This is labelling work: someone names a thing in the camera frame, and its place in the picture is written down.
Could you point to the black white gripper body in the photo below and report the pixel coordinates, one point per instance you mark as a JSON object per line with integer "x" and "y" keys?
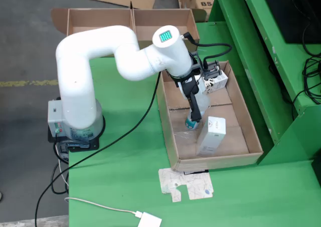
{"x": 188, "y": 88}

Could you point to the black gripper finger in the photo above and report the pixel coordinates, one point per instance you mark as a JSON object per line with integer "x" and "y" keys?
{"x": 195, "y": 110}

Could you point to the white bottle teal label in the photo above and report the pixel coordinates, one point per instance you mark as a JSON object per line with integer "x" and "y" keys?
{"x": 189, "y": 124}

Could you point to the white d'Alba carton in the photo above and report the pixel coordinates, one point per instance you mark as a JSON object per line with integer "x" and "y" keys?
{"x": 210, "y": 142}

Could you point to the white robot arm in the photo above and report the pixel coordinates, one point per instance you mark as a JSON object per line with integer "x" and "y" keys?
{"x": 75, "y": 86}

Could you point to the shallow cardboard tray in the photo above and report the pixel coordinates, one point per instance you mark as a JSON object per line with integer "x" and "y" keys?
{"x": 225, "y": 146}

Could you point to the divided cardboard box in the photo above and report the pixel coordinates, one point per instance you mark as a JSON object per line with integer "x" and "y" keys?
{"x": 163, "y": 19}

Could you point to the grey base control box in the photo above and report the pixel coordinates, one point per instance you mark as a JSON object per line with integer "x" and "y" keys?
{"x": 54, "y": 116}

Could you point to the cow print carton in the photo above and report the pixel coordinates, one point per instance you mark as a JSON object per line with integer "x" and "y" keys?
{"x": 218, "y": 83}

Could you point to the flattened patterned carton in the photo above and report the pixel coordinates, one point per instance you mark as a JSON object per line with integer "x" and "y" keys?
{"x": 195, "y": 184}

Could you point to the white power adapter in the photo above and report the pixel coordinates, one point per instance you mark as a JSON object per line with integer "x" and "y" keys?
{"x": 149, "y": 220}

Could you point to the black monitor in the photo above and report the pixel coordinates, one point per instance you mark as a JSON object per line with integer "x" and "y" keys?
{"x": 288, "y": 11}

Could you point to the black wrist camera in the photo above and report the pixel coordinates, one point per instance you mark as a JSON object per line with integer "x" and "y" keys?
{"x": 212, "y": 68}

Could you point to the green metal shelf frame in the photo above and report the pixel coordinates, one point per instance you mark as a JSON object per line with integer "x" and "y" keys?
{"x": 250, "y": 49}

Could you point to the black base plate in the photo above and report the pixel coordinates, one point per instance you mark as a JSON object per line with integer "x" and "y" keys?
{"x": 93, "y": 145}

